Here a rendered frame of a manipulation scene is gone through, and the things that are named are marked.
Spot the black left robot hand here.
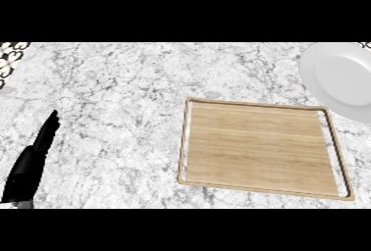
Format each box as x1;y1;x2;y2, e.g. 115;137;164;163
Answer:
0;109;61;204

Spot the pale wooden tray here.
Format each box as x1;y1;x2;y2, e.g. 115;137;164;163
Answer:
177;96;356;202

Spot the white plate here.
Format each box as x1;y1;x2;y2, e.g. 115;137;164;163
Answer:
297;42;371;125

